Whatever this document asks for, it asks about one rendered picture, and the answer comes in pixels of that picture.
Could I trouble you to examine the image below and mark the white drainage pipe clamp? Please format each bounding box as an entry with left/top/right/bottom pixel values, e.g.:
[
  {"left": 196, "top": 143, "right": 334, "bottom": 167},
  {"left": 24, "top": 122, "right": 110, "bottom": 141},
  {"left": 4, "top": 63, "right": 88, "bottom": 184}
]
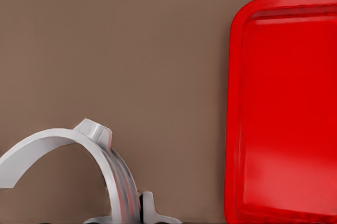
[{"left": 0, "top": 118, "right": 182, "bottom": 224}]

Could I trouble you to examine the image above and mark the red rectangular tray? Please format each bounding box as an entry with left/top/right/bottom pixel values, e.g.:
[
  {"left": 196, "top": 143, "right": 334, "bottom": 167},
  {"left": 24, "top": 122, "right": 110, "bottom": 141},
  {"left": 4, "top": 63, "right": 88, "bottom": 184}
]
[{"left": 224, "top": 0, "right": 337, "bottom": 224}]

